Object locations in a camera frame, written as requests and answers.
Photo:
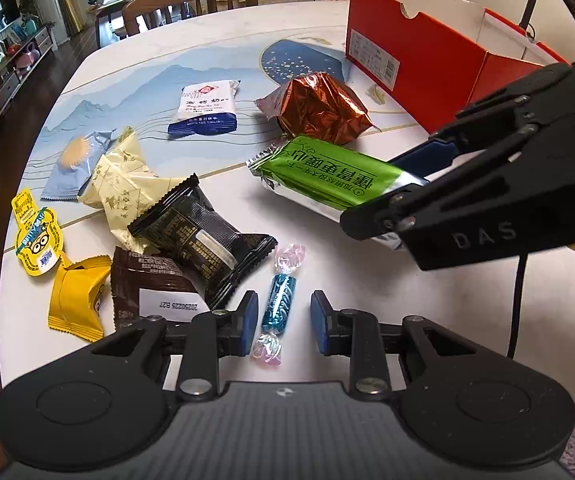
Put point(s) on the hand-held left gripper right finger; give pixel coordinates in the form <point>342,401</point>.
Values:
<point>319,320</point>

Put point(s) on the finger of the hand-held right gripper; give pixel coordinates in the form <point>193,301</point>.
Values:
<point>367,220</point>
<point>422,157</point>

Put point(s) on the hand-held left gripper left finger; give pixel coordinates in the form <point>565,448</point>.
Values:
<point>250,317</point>

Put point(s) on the blue candy with pink ends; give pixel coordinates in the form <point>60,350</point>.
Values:
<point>280,300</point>

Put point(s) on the green snack bar packet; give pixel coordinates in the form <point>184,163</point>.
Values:
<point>317,175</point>

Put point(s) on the red cardboard box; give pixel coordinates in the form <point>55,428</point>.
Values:
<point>417,55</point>

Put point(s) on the copper foil snack packet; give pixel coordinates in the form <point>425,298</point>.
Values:
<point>317,105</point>

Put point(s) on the cream yellow snack packet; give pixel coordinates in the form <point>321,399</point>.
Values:
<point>117,185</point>

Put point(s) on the white and blue snack packet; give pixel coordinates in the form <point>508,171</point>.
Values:
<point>205,105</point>

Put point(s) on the black snack packet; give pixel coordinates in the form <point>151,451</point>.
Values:
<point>192,230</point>

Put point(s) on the brown snack packet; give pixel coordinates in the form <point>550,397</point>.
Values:
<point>142,275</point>

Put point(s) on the yellow cartoon jelly cup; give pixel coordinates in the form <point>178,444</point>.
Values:
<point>37,245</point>

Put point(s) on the light blue cookie packet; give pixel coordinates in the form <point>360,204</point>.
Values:
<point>67,170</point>

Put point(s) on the wooden side table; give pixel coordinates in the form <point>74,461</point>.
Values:
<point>112,7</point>

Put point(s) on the grey media cabinet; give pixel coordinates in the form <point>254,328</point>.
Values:
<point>12,75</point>

